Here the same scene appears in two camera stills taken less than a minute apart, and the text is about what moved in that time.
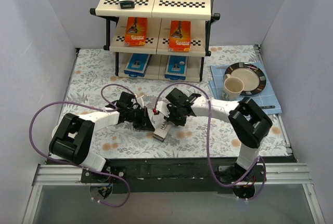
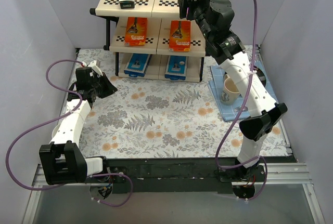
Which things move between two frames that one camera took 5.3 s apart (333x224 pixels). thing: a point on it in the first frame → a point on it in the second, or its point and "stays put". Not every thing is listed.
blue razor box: [137, 66] stays put
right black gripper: [171, 115] → [183, 4]
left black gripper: [142, 117] → [98, 85]
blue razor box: [176, 67] stays put
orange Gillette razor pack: [180, 36] stays put
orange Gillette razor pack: [136, 31] stays put
